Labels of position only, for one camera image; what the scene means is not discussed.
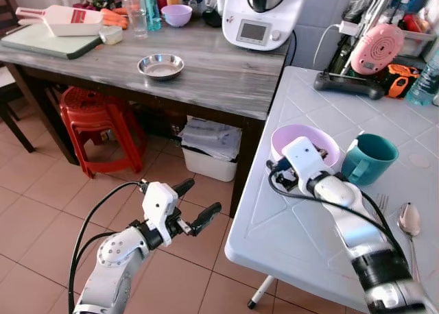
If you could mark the large lilac plastic bowl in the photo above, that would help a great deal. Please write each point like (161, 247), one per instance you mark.
(291, 134)

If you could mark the pale green cutting board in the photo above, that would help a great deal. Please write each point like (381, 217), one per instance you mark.
(41, 45)

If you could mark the clear water bottle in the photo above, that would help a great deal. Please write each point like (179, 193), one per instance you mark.
(425, 81)

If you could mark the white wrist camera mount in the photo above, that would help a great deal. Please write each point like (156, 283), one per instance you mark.
(159, 203)
(302, 156)

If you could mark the white scoop with red label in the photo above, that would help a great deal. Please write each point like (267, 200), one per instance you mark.
(65, 20)

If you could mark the black handheld controller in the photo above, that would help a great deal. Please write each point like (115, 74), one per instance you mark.
(346, 86)

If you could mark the small purple bowl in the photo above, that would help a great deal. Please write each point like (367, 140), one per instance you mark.
(177, 16)

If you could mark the small cream container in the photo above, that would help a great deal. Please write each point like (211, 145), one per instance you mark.
(111, 35)

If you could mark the pink round device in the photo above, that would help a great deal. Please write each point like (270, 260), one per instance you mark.
(377, 50)

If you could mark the white kitchen machine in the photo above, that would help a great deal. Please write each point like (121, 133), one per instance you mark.
(257, 22)

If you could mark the teal plastic bottle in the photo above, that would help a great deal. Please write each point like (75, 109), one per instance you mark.
(149, 9)

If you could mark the metal fork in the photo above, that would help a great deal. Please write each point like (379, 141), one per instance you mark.
(383, 203)

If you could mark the dark wooden chair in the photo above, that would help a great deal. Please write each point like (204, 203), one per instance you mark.
(19, 132)

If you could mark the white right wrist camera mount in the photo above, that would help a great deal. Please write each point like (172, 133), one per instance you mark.
(302, 156)

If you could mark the white table leg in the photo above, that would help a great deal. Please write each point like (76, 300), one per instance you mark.
(261, 291)

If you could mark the teal mug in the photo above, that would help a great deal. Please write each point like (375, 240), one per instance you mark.
(374, 162)

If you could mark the clear drinking glass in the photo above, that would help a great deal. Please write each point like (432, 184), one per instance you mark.
(138, 22)

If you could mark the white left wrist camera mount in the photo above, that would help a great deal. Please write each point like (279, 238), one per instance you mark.
(159, 203)

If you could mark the dark glass bottle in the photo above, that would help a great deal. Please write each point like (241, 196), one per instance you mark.
(193, 2)

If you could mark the white plastic basket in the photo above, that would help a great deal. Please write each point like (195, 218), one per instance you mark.
(417, 43)

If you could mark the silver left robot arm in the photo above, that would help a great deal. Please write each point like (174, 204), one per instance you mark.
(113, 259)

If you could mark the dark wooden table frame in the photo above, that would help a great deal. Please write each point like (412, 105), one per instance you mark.
(137, 99)

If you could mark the orange carrots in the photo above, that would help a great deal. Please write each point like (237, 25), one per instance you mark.
(115, 18)

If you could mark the white bin with papers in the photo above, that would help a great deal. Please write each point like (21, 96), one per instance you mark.
(209, 164)

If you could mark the stainless steel bowl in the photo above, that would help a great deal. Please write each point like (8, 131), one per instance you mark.
(160, 67)

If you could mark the red plastic stool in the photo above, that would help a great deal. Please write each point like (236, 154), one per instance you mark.
(96, 112)

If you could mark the metal spoon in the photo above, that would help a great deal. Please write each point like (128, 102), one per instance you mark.
(409, 219)

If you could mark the orange and black tool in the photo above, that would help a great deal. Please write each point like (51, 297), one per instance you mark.
(401, 81)

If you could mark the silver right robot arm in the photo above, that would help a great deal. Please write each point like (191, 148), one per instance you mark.
(360, 228)

